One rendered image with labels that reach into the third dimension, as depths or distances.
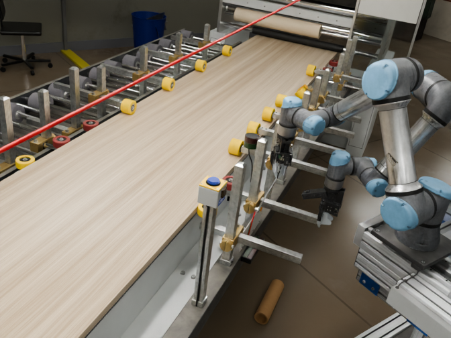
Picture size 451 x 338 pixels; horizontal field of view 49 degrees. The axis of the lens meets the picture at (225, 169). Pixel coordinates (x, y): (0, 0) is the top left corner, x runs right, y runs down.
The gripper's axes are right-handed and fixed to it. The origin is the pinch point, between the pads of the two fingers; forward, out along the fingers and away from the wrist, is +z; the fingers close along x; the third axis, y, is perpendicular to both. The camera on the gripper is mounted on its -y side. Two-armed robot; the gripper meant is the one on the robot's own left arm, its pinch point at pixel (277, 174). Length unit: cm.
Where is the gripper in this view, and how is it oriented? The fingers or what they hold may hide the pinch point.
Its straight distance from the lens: 209.5
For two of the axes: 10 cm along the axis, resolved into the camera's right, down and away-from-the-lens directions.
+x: 9.9, 1.2, 0.1
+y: -0.5, 4.9, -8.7
